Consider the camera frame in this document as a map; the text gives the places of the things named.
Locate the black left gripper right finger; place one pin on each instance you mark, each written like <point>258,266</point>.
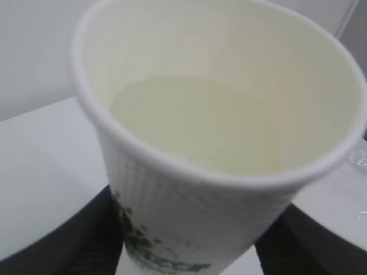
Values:
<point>299,242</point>

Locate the white paper cup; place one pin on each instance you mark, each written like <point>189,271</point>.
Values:
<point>211,117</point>

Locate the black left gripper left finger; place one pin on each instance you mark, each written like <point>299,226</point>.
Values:
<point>88,243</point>

